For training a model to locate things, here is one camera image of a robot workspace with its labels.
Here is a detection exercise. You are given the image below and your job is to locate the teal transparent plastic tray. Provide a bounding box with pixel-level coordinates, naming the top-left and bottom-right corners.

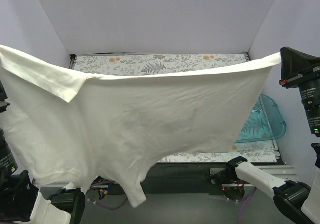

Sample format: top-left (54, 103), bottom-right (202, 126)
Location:
top-left (236, 94), bottom-right (287, 143)

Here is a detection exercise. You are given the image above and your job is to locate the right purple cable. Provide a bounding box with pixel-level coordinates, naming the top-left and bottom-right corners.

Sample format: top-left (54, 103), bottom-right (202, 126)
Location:
top-left (238, 186), bottom-right (258, 224)

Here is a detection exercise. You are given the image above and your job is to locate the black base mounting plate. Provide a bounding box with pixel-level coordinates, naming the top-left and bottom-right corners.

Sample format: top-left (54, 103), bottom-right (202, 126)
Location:
top-left (89, 162), bottom-right (247, 200)

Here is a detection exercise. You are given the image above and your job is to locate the white t shirt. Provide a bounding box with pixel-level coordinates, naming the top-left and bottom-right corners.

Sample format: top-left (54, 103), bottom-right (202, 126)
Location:
top-left (0, 46), bottom-right (282, 207)

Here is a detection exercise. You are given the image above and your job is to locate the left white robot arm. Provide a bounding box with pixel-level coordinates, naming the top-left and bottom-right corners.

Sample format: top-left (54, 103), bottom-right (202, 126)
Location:
top-left (0, 130), bottom-right (86, 224)

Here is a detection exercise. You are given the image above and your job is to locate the floral patterned table mat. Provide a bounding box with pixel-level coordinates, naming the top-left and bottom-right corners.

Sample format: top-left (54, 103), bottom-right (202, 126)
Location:
top-left (71, 53), bottom-right (277, 163)

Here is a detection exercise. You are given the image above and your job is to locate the aluminium front frame rail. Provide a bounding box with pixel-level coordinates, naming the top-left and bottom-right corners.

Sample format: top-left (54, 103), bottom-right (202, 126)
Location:
top-left (219, 162), bottom-right (300, 189)

